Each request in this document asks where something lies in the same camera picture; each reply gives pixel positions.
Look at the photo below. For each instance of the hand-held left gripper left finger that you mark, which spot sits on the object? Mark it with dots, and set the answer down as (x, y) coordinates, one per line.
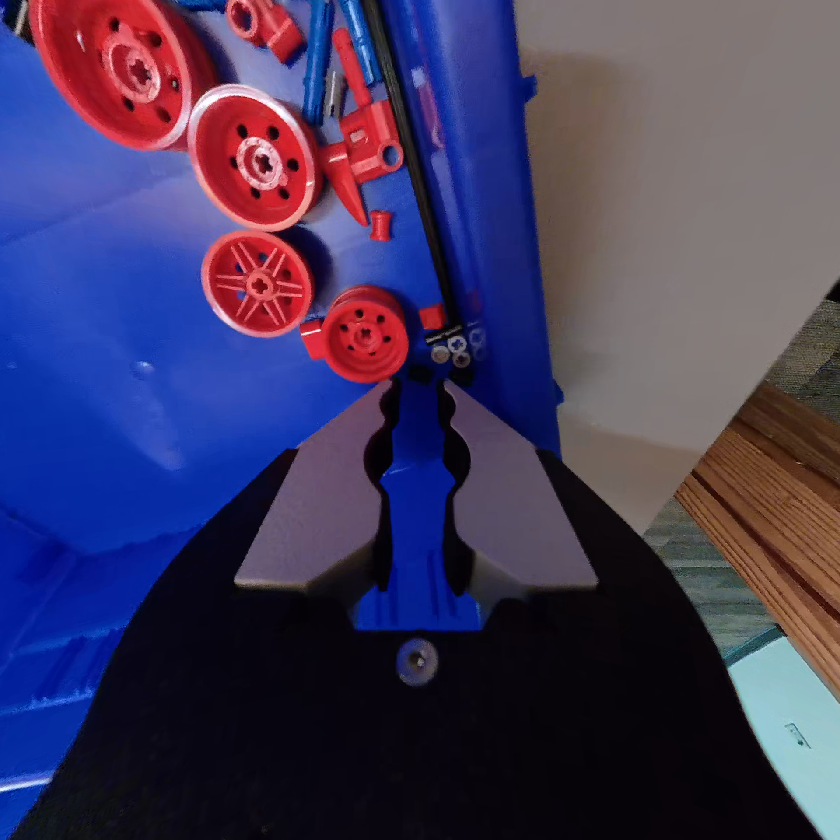
(315, 512)

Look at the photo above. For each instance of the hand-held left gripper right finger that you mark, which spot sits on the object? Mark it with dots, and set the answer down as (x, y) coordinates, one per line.
(518, 518)

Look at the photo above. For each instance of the blue plastic bin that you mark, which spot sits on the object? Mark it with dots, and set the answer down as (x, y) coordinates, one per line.
(98, 361)

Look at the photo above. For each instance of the small black connector piece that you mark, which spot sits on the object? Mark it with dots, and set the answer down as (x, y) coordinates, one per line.
(461, 376)
(420, 374)

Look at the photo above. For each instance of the small red wheel rim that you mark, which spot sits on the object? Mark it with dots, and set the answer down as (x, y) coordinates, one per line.
(364, 338)

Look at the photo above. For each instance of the small red block piece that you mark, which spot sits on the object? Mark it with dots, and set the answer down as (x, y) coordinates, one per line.
(432, 316)

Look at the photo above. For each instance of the red spoked wheel rim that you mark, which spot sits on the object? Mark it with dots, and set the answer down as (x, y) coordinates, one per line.
(229, 295)

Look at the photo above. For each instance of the small red bush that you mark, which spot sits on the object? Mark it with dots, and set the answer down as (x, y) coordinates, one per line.
(380, 225)

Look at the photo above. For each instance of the pale teal board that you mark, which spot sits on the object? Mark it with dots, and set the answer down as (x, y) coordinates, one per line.
(787, 689)

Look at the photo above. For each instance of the long black axle rod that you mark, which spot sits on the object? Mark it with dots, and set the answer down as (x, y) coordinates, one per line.
(413, 170)

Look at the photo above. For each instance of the large red wheel rim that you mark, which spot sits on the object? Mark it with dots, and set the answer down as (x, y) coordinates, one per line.
(85, 72)
(223, 164)

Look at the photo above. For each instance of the red steering hub piece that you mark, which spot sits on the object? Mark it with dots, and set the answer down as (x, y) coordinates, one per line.
(367, 141)

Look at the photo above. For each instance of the small grey pin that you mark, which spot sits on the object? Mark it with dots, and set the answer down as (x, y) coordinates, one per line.
(335, 92)

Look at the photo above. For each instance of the long blue axle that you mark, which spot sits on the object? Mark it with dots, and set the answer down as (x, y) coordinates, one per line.
(359, 39)
(318, 59)

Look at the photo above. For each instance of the red round connector piece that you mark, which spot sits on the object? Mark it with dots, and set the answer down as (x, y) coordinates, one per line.
(275, 33)

